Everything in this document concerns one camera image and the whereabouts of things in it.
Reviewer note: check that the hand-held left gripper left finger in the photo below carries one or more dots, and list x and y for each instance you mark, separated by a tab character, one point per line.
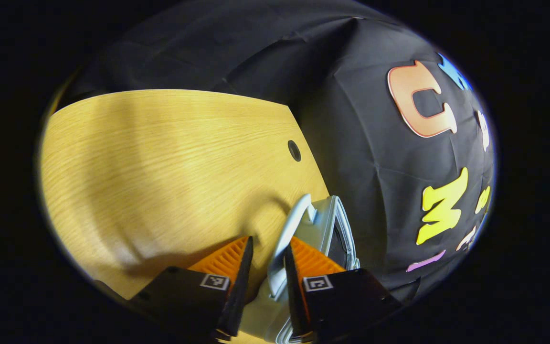
239	286

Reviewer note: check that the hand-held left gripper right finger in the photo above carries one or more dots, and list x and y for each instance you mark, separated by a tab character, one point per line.
291	286

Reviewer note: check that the black round table grommet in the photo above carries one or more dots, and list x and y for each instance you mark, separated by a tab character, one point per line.
294	151

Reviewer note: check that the black backdrop cloth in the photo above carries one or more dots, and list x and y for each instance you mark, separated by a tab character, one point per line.
361	143

